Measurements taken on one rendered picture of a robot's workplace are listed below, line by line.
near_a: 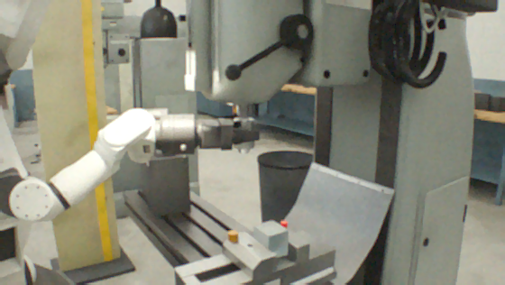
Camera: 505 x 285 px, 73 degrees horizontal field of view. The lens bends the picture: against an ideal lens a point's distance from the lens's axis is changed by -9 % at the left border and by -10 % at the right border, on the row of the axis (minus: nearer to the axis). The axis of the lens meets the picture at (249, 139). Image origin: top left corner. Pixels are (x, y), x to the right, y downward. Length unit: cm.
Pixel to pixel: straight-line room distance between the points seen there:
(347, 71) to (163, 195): 68
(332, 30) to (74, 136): 193
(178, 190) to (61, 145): 137
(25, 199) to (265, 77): 50
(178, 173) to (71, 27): 146
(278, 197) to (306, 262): 196
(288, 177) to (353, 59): 191
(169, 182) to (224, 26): 62
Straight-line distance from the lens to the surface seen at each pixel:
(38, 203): 74
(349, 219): 109
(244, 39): 72
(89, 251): 275
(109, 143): 78
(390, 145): 102
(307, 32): 77
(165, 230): 115
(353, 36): 88
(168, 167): 119
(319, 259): 88
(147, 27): 72
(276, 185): 276
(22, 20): 86
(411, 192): 106
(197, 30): 75
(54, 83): 243
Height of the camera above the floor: 141
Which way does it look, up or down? 13 degrees down
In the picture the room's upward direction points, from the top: straight up
